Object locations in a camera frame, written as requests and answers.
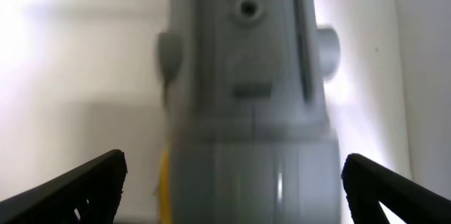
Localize grey and yellow toy truck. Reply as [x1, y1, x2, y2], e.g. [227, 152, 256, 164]
[154, 0, 342, 224]

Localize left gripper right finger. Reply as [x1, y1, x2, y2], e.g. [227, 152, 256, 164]
[340, 152, 451, 224]

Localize white shelf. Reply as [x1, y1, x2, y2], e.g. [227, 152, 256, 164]
[0, 0, 451, 224]

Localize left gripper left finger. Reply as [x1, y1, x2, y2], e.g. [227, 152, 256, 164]
[0, 149, 128, 224]

